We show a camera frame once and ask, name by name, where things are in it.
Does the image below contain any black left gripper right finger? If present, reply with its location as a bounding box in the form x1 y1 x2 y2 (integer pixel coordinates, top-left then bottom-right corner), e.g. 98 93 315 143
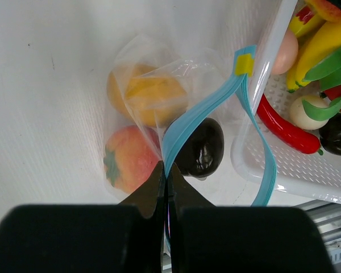
167 166 334 272

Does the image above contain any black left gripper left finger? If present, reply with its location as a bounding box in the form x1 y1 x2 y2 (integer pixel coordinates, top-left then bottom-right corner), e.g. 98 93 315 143
0 162 165 272

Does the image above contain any orange red tomato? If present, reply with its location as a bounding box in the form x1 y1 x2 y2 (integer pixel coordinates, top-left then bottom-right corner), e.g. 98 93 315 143
103 125 159 194

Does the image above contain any dark purple plum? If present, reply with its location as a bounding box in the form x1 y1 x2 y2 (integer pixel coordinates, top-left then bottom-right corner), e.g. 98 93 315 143
174 117 224 180

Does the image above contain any clear zip top bag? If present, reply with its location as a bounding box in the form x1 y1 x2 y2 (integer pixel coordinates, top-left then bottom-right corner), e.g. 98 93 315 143
103 34 276 206

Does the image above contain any yellow orange fruit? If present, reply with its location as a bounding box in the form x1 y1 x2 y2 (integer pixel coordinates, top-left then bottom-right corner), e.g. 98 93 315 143
106 64 188 128

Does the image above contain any red apple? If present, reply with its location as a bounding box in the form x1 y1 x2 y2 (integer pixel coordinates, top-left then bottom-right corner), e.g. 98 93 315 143
305 0 341 22

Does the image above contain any white perforated plastic basket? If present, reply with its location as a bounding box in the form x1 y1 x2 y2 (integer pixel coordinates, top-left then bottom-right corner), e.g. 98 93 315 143
230 1 341 204

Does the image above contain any red chili pepper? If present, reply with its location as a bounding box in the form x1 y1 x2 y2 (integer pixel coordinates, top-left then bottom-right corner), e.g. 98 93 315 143
257 94 323 155

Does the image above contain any white garlic bulb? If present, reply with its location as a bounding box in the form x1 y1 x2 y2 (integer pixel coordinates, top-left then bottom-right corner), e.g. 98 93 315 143
289 95 328 130

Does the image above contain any pink peach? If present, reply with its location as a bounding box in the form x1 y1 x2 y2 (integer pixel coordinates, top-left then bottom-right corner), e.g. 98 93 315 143
271 29 299 75

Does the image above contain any pink dragon fruit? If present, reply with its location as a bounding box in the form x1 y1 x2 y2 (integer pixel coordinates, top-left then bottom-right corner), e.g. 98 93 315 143
301 0 341 120

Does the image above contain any yellow banana bunch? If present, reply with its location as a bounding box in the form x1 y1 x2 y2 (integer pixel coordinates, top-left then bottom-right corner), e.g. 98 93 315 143
286 6 341 93

